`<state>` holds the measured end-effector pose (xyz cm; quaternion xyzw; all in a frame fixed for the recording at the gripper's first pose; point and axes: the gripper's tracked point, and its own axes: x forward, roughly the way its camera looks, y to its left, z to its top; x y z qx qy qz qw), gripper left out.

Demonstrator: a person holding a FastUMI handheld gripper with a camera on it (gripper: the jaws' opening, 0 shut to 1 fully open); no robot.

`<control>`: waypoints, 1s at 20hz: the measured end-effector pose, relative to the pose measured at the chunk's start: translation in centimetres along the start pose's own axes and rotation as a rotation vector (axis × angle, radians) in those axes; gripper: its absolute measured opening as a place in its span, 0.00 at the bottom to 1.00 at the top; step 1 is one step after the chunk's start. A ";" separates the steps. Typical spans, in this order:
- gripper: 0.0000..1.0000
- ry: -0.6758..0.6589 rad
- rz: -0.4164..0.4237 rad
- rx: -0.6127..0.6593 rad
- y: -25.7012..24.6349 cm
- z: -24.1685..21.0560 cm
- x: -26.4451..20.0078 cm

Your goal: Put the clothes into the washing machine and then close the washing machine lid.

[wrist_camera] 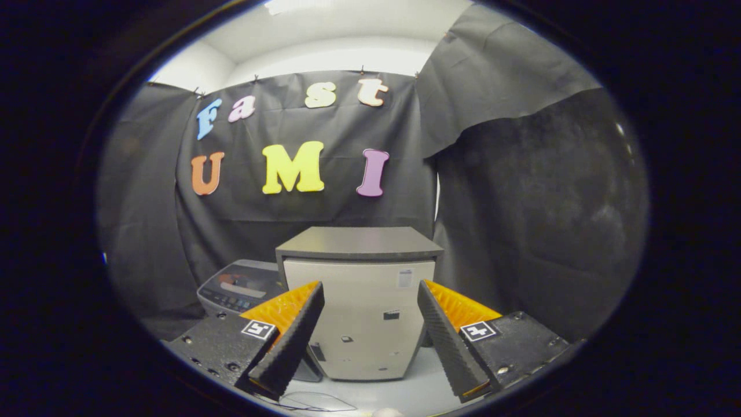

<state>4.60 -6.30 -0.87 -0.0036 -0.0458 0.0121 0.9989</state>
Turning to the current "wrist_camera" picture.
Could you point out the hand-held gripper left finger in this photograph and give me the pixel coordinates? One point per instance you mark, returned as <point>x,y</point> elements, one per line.
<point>292,341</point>

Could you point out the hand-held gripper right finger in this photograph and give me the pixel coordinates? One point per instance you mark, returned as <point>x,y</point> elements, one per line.
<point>448,347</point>

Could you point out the dark washing machine lid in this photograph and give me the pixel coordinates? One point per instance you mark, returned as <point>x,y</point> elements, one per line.
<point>249,275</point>

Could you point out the grey washing machine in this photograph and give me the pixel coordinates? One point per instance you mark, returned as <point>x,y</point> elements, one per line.
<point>223,298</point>

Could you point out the beige cabinet with dark top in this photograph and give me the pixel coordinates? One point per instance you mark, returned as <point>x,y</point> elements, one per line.
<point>359,313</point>

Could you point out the black backdrop cloth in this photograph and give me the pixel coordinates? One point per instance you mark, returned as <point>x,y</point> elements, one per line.
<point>521,202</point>

